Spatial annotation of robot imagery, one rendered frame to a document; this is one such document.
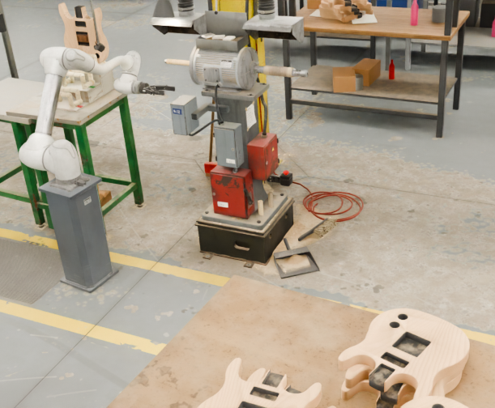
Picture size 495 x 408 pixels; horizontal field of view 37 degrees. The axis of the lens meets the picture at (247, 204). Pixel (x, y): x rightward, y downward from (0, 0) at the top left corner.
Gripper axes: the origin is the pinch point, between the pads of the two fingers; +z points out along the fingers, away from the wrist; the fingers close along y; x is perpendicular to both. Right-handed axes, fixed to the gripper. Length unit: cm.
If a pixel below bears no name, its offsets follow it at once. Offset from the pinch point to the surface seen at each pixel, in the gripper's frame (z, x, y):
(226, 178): 53, -47, 20
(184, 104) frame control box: 35, 3, 39
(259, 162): 71, -37, 10
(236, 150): 60, -28, 20
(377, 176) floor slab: 110, -84, -127
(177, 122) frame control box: 29.7, -8.7, 39.3
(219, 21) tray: 42, 48, 5
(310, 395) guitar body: 188, -35, 225
